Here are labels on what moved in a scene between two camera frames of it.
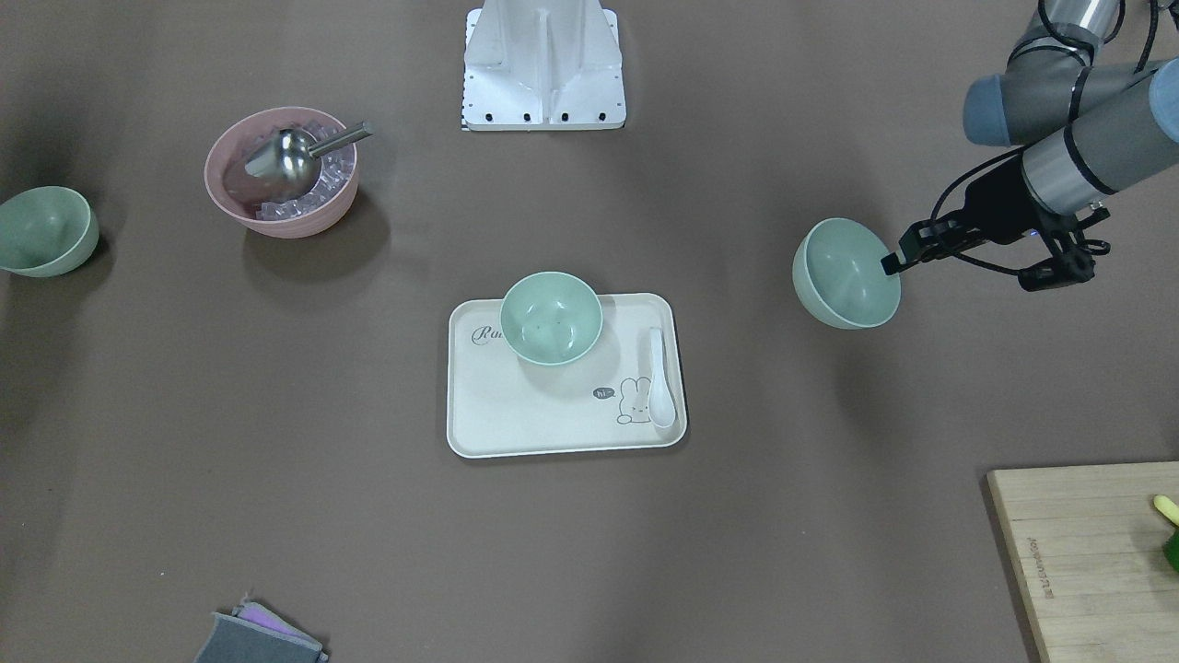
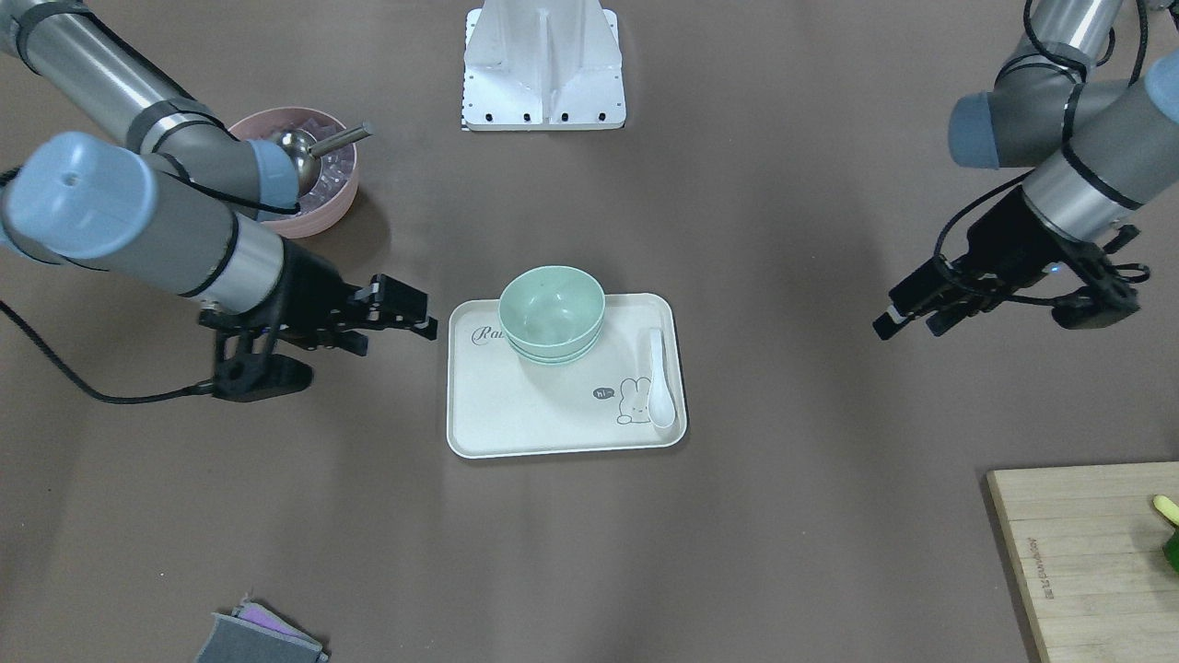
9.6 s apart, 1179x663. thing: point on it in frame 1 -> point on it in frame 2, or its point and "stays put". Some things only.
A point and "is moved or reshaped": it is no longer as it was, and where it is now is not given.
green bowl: x=838 y=274 -> x=552 y=333
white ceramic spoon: x=661 y=408 stays put
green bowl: x=47 y=232 is moved or reshaped
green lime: x=1171 y=549 stays put
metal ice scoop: x=287 y=167 stays put
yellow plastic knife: x=1168 y=507 stays put
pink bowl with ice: x=237 y=143 stays put
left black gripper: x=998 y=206 -> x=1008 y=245
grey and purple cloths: x=252 y=634 stays put
